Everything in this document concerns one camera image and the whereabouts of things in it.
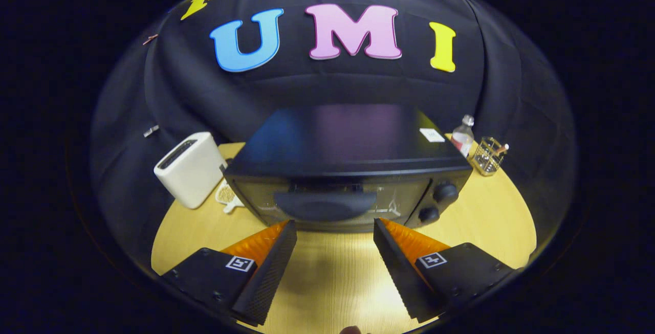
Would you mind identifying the metal wire holder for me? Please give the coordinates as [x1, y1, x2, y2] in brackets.
[470, 137, 507, 177]

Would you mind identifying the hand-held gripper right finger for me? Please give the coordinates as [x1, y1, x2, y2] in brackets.
[373, 217, 517, 323]

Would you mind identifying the clear plastic bottle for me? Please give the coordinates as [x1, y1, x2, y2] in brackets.
[450, 114, 476, 159]

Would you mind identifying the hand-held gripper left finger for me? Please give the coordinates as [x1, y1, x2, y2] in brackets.
[161, 220, 298, 327]

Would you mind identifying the white toaster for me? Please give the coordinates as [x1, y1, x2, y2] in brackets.
[154, 132, 229, 210]

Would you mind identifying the cream woven paddle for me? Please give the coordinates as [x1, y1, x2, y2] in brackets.
[215, 180, 246, 215]

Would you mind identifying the black toaster oven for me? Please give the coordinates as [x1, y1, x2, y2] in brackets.
[224, 104, 473, 233]

